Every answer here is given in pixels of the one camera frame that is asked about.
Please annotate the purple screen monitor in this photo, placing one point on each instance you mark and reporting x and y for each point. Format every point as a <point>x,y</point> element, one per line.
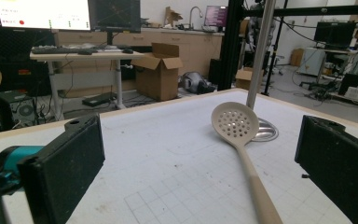
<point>216,15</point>

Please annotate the grey helmet-like device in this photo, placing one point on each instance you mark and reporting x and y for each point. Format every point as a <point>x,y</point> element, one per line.
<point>195,82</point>

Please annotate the dark computer monitor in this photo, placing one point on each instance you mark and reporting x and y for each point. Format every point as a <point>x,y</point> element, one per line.
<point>115,15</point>

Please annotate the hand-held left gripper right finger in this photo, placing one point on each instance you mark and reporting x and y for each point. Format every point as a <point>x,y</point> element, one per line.
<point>338,161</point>

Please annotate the black metal frame beam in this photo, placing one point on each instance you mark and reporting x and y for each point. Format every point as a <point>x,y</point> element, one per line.
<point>310,11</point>

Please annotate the black flat device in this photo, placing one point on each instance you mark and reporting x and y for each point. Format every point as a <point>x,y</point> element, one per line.
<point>99,99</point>

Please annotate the black metal frame post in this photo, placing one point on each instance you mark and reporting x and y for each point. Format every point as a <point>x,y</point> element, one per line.
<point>231,46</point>

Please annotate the black computer tower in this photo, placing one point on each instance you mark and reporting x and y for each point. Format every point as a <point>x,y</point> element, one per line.
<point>12,109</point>

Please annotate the black keyboard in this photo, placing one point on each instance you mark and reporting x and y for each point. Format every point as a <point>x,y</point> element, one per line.
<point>59,49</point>

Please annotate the wooden counter cabinets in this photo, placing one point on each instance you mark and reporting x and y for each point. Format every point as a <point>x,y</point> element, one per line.
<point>195,46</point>

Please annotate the beige slotted spoon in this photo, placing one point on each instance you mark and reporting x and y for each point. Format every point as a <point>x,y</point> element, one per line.
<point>249,169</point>

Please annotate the metal utensil stand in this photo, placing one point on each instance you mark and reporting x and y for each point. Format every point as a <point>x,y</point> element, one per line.
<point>261,46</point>

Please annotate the black equipment case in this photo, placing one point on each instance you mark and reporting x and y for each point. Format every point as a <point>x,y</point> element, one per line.
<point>15,71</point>

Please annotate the small cardboard box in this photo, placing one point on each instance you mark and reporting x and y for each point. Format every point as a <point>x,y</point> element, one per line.
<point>245,79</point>

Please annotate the dark monitor on bench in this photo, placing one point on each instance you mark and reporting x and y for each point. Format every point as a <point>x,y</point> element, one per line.
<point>334,32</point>

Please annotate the lit computer monitor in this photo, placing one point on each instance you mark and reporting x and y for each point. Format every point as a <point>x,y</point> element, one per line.
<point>43,14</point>

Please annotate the metal faucet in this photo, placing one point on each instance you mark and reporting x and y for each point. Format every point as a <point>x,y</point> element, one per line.
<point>195,14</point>

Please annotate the white grid mat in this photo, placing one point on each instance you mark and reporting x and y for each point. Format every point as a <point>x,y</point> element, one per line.
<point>167,149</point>

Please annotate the large open cardboard box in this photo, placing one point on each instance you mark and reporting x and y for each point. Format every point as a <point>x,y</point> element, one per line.
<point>157,77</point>

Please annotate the black computer mouse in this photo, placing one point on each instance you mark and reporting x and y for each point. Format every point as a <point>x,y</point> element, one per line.
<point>128,51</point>

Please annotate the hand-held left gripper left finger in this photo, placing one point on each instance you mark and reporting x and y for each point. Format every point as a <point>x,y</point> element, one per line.
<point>62,168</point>

